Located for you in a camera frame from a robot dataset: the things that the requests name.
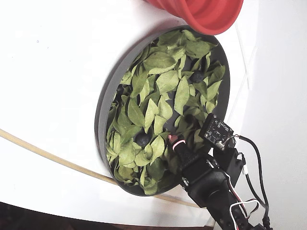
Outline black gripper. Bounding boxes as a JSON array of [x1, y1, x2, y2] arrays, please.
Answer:
[[168, 134, 238, 209]]

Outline pile of green leaves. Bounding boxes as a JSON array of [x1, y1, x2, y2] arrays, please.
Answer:
[[105, 29, 226, 195]]

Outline dark grey round bowl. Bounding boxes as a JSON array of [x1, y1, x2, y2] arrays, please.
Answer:
[[94, 25, 231, 196]]

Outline red collapsible cup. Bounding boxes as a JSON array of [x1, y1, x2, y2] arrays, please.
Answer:
[[142, 0, 244, 36]]

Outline long wooden stick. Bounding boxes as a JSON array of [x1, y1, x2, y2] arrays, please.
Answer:
[[0, 128, 201, 208]]

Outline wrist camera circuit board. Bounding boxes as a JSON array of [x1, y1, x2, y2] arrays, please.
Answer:
[[198, 114, 238, 151]]

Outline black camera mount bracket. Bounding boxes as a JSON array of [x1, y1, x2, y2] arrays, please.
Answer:
[[212, 143, 246, 187]]

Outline red white black wires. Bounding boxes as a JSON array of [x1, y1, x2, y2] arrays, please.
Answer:
[[227, 176, 261, 230]]

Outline thick black cable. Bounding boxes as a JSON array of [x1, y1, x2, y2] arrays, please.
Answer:
[[234, 134, 273, 230]]

